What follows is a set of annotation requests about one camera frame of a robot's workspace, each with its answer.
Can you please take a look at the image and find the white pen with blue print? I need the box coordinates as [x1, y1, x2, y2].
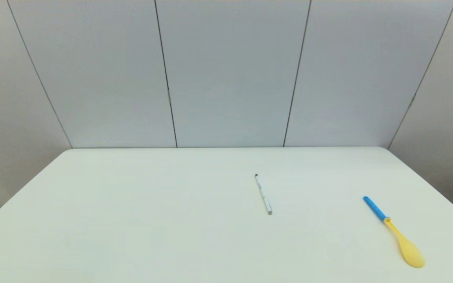
[255, 174, 273, 216]

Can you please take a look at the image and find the yellow spoon with blue handle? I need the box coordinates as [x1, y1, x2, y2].
[363, 196, 426, 269]

